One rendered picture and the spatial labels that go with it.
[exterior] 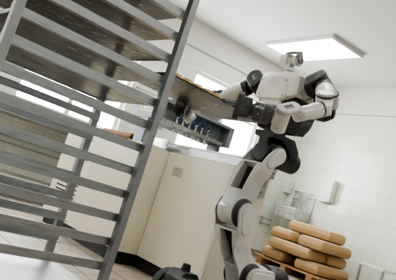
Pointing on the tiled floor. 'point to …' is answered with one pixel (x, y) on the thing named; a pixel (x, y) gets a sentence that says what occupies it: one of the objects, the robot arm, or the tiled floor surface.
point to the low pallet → (287, 267)
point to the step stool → (373, 268)
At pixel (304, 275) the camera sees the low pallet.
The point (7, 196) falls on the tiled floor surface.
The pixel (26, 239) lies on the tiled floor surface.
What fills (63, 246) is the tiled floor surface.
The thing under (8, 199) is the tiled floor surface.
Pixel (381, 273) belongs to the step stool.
